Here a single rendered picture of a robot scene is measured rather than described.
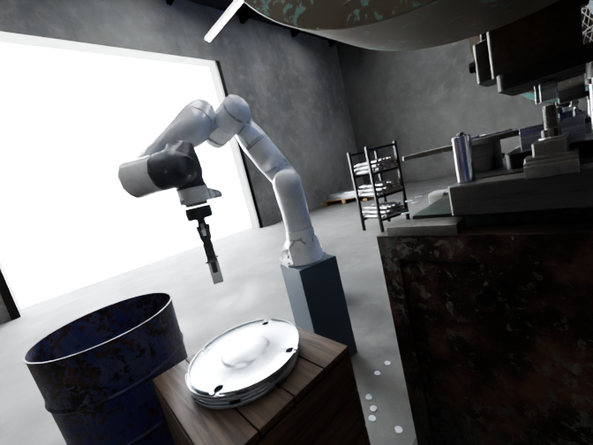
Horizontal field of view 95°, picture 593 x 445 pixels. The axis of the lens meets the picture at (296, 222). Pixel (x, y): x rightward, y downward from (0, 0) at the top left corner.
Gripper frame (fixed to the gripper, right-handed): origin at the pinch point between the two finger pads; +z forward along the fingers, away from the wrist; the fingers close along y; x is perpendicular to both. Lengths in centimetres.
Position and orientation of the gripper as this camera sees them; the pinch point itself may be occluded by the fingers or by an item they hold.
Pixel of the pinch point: (215, 270)
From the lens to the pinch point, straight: 87.6
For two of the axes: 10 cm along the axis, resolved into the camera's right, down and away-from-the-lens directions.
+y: 3.1, 0.6, -9.5
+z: 2.3, 9.6, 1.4
